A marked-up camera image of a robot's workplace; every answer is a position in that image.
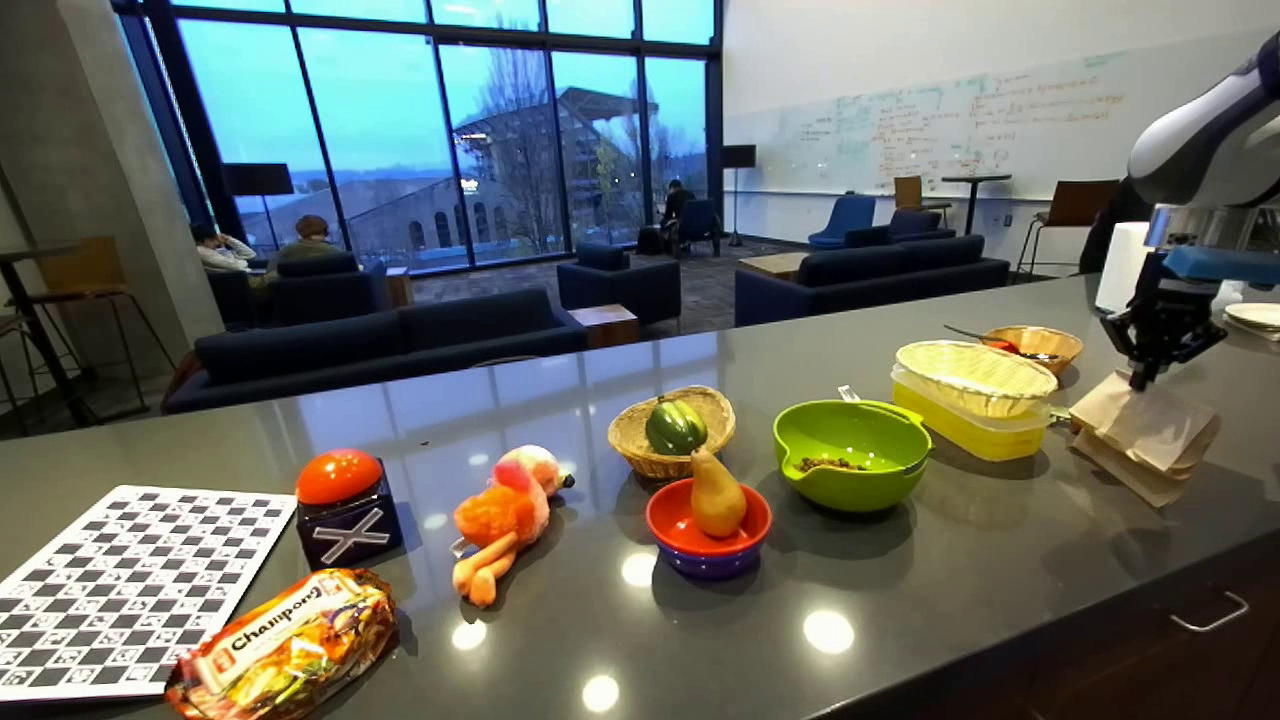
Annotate brown chair metal legs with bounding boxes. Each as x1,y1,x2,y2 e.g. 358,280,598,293
1018,176,1127,280

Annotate dark blue sofa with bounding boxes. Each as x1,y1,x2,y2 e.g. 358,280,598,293
732,232,1018,329

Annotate dark occupied armchair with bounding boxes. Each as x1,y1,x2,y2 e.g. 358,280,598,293
206,254,391,331

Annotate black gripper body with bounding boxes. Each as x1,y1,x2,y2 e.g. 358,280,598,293
1134,276,1233,356

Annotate orange snack packet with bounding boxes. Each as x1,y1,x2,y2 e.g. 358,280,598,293
165,570,401,720

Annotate large wicker bowl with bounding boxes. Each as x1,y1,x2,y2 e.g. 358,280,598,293
982,321,1088,384

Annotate orange pink plush toy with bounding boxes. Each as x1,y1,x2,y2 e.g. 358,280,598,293
447,440,578,614

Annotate low wooden coffee table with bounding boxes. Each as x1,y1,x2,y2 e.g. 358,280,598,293
567,299,643,353

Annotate small wicker basket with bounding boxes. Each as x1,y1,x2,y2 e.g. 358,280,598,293
604,384,740,485

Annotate wooden chair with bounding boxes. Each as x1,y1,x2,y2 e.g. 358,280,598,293
889,174,931,217

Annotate dark armchair by window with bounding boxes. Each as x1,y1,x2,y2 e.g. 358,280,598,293
633,197,728,260

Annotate black monitor on stand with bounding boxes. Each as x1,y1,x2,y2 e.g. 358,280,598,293
216,160,298,258

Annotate white round plate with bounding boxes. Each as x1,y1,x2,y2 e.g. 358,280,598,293
1219,299,1280,336

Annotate small red bowl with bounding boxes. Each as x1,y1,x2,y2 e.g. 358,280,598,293
639,476,776,586

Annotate black box orange button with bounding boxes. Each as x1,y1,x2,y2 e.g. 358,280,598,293
292,443,408,573

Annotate white upright box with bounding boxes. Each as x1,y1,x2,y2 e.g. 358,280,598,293
1094,217,1154,321

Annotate person in dark top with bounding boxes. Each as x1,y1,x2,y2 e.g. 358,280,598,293
274,212,347,268

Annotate metal drawer handle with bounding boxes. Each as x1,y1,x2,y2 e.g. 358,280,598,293
1170,589,1258,640

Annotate checkerboard calibration sheet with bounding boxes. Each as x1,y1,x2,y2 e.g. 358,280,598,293
0,479,300,709

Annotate seated person by window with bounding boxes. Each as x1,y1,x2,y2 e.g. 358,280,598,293
657,176,706,254

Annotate yellow plastic container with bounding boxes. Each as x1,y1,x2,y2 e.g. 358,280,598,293
889,376,1059,469

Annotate wooden bar stool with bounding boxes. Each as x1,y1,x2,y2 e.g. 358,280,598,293
32,235,180,411

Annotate person in white shirt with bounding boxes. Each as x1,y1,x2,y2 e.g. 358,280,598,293
191,223,259,280

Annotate long dark sofa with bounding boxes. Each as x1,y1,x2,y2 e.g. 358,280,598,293
161,284,593,416

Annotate beige cloth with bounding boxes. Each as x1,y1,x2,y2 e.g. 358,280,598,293
1063,374,1223,514

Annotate green toy vegetable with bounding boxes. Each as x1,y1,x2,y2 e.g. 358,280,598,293
643,392,712,461

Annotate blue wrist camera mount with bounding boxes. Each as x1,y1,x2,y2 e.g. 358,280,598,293
1157,239,1280,293

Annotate dark wood counter cabinet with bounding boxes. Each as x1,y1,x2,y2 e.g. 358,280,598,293
818,531,1280,720

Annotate yellow toy pear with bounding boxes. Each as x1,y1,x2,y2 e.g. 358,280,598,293
683,443,751,544

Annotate green plastic bowl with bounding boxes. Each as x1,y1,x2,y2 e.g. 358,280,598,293
767,397,936,521

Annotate dark blue armchair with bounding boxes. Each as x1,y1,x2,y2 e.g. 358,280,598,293
551,239,683,331

